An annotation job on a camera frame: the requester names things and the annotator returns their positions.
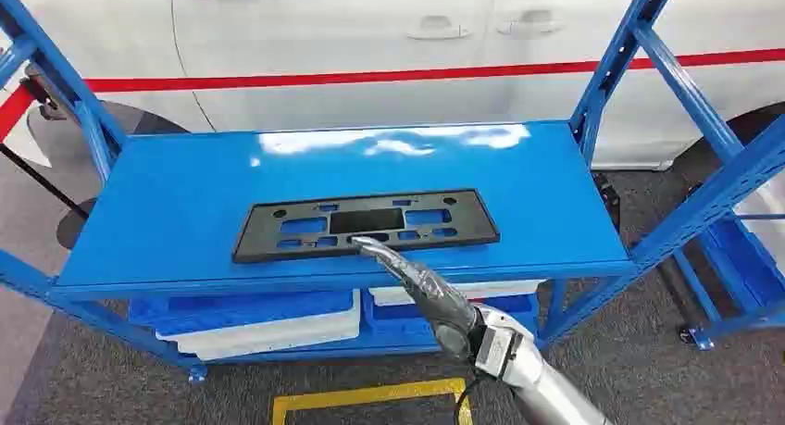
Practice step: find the yellow floor tape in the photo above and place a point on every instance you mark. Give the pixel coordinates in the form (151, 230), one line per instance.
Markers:
(368, 394)

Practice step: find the black licence plate frame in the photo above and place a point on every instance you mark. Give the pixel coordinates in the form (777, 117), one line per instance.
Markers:
(472, 221)

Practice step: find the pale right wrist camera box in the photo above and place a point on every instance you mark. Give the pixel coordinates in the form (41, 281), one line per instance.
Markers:
(506, 342)

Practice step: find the white foam tray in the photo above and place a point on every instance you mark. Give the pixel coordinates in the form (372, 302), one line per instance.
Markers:
(276, 336)

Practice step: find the white car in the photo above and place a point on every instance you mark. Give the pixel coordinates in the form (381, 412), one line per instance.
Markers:
(368, 103)

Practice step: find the black slanted rod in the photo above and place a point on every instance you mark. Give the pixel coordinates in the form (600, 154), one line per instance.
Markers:
(43, 186)

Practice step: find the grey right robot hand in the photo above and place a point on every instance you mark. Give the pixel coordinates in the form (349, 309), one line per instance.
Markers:
(441, 309)

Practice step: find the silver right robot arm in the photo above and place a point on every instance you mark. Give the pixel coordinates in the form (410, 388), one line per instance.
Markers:
(552, 397)

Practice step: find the blue metal shelf rack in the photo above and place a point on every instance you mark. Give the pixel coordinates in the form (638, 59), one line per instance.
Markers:
(730, 183)
(184, 213)

